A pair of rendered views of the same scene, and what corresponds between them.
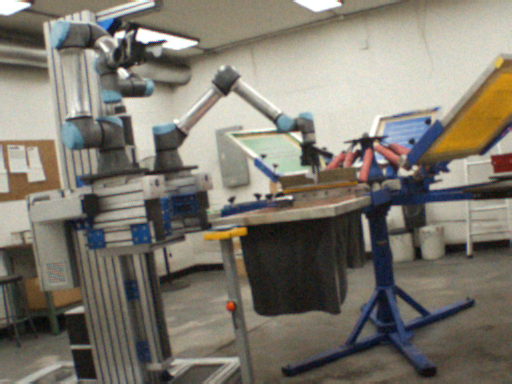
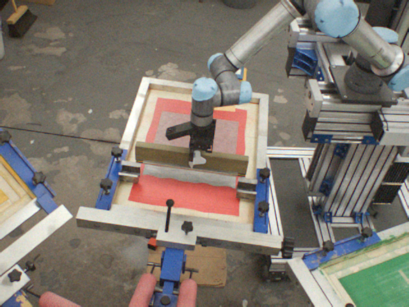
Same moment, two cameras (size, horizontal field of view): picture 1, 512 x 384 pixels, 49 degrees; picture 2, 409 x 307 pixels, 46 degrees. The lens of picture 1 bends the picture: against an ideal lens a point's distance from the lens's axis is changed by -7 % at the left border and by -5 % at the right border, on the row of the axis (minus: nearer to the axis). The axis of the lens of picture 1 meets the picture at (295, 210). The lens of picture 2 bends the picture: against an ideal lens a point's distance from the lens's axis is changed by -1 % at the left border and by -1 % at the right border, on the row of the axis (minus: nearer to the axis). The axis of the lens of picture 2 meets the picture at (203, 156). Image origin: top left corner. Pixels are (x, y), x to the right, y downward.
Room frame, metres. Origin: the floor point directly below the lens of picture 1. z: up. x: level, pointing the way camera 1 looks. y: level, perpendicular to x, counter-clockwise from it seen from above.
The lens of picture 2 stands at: (4.16, -0.60, 2.37)
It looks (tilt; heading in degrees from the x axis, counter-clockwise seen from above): 46 degrees down; 156
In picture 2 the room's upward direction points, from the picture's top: 7 degrees clockwise
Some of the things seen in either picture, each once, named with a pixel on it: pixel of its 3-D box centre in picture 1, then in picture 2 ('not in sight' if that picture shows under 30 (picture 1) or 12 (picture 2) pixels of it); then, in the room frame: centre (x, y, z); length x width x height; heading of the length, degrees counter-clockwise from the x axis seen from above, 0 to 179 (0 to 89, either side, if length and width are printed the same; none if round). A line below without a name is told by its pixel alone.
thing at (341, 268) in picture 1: (350, 255); not in sight; (2.71, -0.22, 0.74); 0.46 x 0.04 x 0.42; 155
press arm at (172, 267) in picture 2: not in sight; (173, 259); (3.36, -0.30, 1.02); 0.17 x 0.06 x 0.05; 155
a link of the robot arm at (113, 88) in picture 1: (114, 88); not in sight; (2.19, 0.61, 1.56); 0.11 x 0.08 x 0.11; 138
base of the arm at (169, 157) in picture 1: (167, 158); (367, 71); (2.93, 0.59, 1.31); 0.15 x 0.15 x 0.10
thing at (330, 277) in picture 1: (288, 269); not in sight; (2.59, 0.07, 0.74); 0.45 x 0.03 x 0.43; 65
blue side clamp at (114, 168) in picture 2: (377, 196); (112, 181); (2.95, -0.41, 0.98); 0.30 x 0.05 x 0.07; 155
